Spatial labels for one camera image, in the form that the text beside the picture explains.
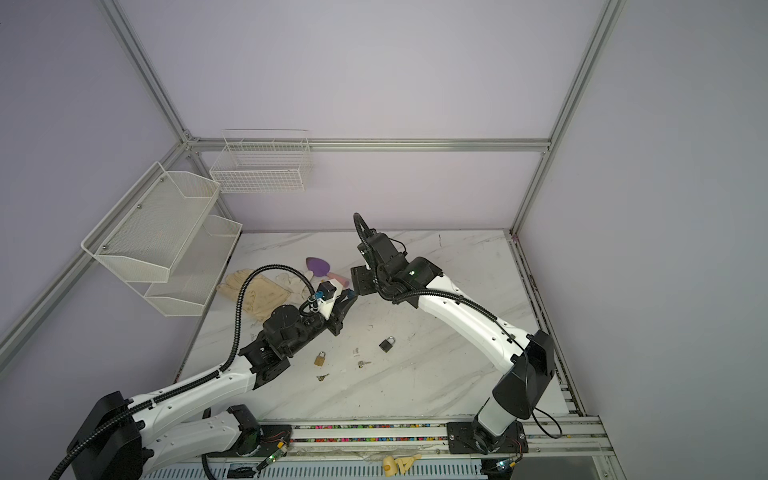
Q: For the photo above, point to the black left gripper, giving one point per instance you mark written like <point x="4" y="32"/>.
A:
<point x="340" y="312"/>

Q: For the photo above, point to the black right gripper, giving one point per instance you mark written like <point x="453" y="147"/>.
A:
<point x="359" y="282"/>

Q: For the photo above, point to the black padlock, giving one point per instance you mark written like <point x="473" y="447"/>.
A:
<point x="387" y="344"/>

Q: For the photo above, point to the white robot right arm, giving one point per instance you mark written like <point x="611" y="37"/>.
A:
<point x="527" y="360"/>

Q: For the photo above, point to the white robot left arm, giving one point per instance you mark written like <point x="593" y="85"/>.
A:
<point x="127" y="438"/>

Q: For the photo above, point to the purple pink toy shovel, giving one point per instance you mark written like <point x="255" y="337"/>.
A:
<point x="321" y="268"/>

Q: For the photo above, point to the brass padlock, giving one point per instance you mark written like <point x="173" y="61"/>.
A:
<point x="320" y="359"/>

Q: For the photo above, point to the beige leather glove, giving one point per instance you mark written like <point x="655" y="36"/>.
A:
<point x="262" y="295"/>

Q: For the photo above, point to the white mesh lower shelf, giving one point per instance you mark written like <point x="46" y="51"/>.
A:
<point x="193" y="282"/>

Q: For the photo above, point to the white mesh shelf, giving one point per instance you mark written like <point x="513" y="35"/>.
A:
<point x="144" y="237"/>
<point x="193" y="282"/>

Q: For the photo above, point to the yellow toy figure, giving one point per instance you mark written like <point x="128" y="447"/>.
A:
<point x="392" y="466"/>

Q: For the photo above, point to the white mesh upper shelf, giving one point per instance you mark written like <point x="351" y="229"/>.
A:
<point x="144" y="237"/>

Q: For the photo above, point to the white wire basket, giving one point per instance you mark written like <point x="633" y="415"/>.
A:
<point x="263" y="161"/>

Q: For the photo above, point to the aluminium frame back bar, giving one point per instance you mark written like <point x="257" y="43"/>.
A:
<point x="376" y="145"/>

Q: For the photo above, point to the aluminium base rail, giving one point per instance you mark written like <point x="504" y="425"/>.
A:
<point x="560" y="448"/>

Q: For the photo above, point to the aluminium frame post left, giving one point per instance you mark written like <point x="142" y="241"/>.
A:
<point x="129" y="41"/>

